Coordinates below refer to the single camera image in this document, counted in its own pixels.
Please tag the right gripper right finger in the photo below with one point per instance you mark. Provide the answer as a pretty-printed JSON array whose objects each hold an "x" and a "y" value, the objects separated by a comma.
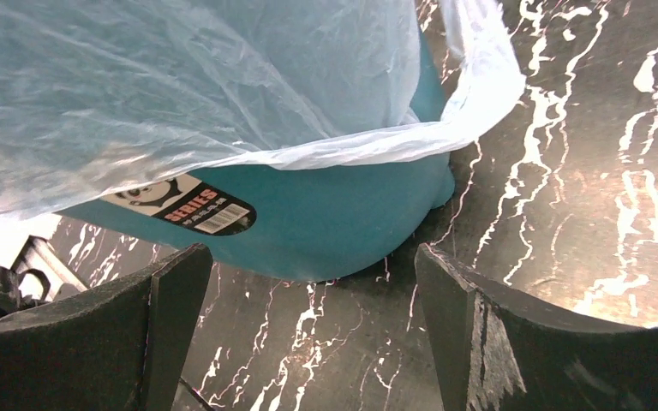
[{"x": 498, "y": 348}]

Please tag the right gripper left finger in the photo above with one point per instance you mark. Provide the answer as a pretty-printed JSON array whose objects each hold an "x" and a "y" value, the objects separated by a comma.
[{"x": 119, "y": 346}]

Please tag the teal plastic trash bin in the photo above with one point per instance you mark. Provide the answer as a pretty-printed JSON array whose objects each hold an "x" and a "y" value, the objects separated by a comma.
[{"x": 294, "y": 225}]

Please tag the light blue plastic bag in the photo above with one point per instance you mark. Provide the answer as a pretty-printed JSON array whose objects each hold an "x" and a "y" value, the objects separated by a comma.
[{"x": 97, "y": 97}]

